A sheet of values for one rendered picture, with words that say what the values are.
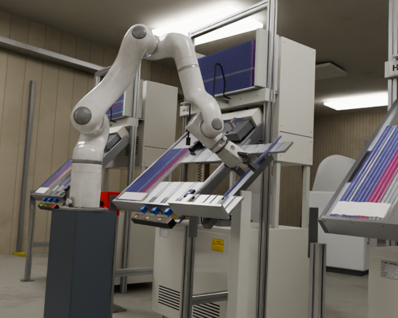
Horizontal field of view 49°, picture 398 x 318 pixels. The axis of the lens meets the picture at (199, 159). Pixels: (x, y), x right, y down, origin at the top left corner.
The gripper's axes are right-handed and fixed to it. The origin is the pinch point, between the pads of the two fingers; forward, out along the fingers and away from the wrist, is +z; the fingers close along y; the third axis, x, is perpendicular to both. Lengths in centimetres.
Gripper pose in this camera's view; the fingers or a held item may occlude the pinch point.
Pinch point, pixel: (247, 170)
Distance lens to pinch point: 182.7
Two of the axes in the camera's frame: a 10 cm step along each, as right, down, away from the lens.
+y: -4.6, 2.7, 8.4
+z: 7.3, 6.5, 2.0
